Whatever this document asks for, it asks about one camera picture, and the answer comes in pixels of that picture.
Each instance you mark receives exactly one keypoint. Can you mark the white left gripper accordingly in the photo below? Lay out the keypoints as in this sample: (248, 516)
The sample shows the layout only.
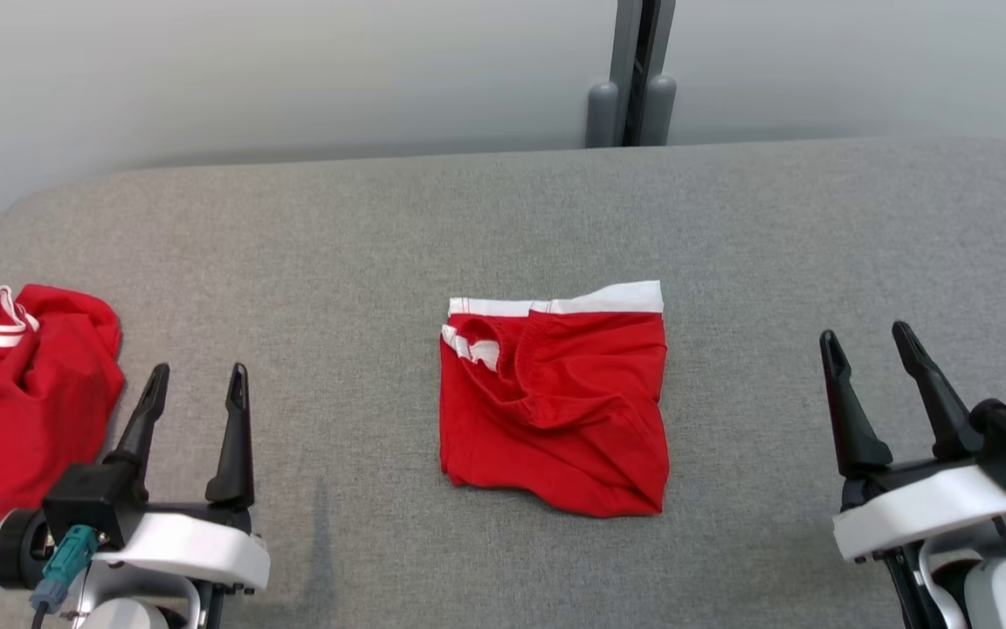
(197, 550)

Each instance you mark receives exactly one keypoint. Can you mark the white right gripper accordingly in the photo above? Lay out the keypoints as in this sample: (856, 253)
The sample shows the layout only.
(913, 511)

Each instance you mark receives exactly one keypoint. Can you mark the red shirt white sleeves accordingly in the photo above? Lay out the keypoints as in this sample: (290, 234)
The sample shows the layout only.
(23, 402)

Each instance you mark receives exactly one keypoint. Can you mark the red shorts white waistband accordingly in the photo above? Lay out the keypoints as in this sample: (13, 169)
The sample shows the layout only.
(573, 411)

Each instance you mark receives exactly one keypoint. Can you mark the grey wall post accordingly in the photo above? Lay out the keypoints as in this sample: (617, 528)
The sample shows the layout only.
(630, 70)

